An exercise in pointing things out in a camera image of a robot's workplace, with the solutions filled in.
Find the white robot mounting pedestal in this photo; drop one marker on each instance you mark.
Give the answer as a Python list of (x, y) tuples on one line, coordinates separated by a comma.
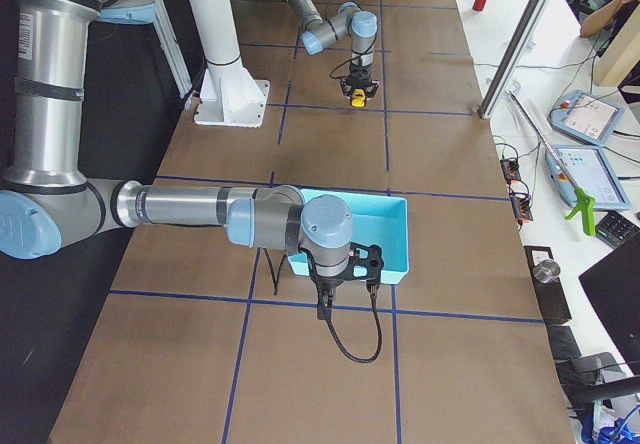
[(229, 96)]

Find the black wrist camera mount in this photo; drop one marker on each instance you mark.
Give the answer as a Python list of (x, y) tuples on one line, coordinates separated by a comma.
[(365, 263)]

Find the black orange connector board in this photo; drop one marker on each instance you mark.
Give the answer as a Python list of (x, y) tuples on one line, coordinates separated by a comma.
[(518, 191)]

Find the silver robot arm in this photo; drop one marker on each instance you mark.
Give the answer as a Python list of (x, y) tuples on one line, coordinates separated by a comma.
[(48, 203), (319, 33)]

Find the light blue plastic bin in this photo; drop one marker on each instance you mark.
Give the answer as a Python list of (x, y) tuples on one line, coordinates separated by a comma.
[(378, 220)]

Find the upper teach pendant tablet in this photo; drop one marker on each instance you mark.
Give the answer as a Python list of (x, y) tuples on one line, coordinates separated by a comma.
[(585, 117)]

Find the aluminium frame post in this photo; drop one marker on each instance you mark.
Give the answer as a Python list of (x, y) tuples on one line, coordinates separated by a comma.
[(523, 31)]

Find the yellow beetle toy car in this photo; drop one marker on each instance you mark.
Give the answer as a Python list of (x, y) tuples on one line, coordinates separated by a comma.
[(358, 99)]

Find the green handled reacher grabber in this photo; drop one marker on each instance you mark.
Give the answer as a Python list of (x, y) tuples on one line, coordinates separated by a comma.
[(584, 203)]

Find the black calculator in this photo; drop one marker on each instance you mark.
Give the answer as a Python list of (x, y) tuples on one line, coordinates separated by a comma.
[(615, 230)]

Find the small metal cup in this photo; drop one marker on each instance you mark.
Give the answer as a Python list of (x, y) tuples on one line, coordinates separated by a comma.
[(546, 271)]

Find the teach pendant tablet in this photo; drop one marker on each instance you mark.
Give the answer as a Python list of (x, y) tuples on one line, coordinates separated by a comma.
[(585, 117), (590, 168)]

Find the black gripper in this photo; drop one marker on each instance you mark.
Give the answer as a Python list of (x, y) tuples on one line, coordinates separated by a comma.
[(359, 74), (327, 284)]

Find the person forearm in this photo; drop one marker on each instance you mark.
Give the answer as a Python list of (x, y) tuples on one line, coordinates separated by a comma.
[(596, 21)]

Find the lower teach pendant tablet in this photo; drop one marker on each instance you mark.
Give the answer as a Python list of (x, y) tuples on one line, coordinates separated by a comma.
[(590, 168)]

